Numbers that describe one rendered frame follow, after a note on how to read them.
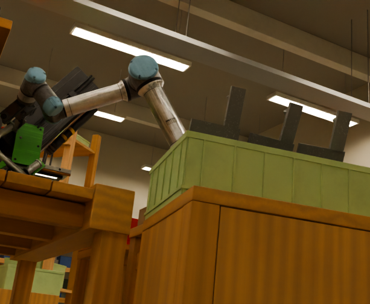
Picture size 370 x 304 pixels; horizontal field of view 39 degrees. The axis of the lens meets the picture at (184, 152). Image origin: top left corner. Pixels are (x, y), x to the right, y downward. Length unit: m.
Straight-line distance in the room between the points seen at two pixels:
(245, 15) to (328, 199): 5.86
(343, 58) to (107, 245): 6.66
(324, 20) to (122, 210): 6.07
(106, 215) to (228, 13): 5.54
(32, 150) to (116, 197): 0.72
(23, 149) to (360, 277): 1.54
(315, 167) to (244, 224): 0.34
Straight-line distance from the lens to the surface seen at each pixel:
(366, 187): 1.56
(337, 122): 1.64
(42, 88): 2.13
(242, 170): 1.38
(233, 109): 1.53
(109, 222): 1.74
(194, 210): 1.20
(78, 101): 2.23
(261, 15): 7.37
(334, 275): 1.33
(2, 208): 1.76
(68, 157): 5.08
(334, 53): 7.98
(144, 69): 2.11
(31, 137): 2.42
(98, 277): 1.72
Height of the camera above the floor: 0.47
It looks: 19 degrees up
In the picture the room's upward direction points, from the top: 6 degrees clockwise
